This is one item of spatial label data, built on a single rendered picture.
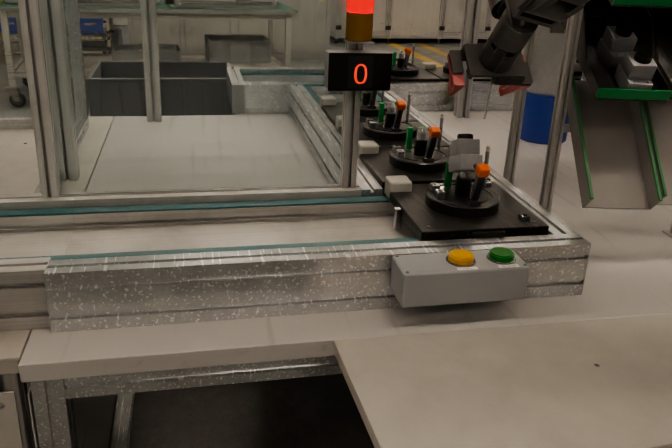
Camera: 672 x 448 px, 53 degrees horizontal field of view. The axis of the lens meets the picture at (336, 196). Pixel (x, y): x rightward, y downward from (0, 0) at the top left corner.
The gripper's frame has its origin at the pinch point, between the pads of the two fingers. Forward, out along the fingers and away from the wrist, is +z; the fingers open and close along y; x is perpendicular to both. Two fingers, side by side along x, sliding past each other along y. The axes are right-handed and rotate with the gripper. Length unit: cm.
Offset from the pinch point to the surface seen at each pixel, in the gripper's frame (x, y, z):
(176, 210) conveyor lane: 12, 54, 24
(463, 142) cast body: 6.8, 1.3, 7.1
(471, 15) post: -79, -41, 72
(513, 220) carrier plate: 21.6, -6.4, 9.6
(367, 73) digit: -7.1, 18.3, 5.3
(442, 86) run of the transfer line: -69, -37, 98
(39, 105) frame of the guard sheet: -5, 77, 14
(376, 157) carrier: -6.2, 9.5, 36.5
